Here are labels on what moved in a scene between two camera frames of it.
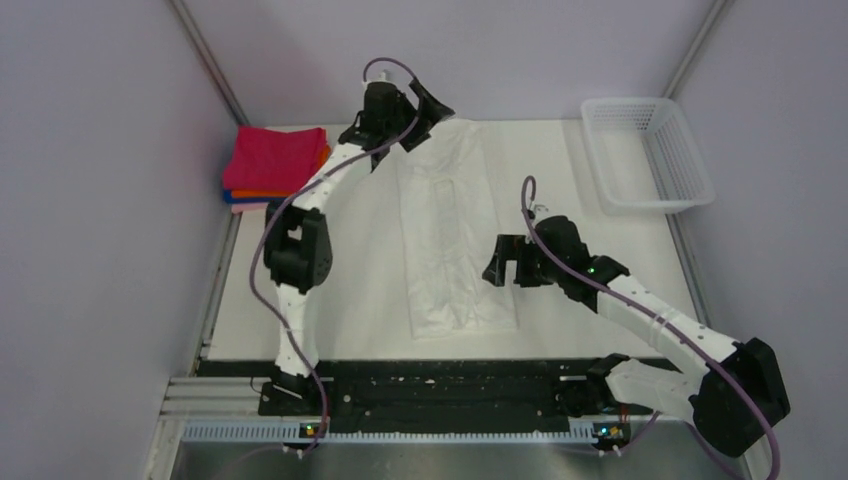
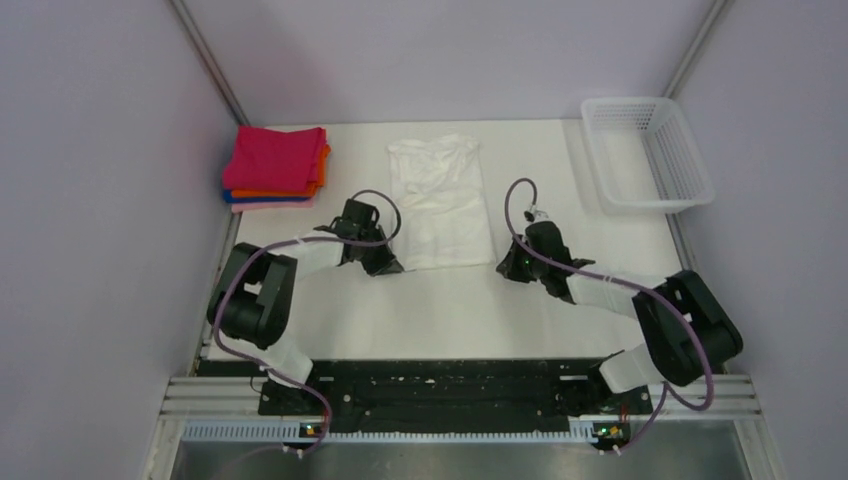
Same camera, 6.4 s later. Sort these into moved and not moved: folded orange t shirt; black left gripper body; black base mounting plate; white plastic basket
Moved: black left gripper body
Not moved: white plastic basket; black base mounting plate; folded orange t shirt
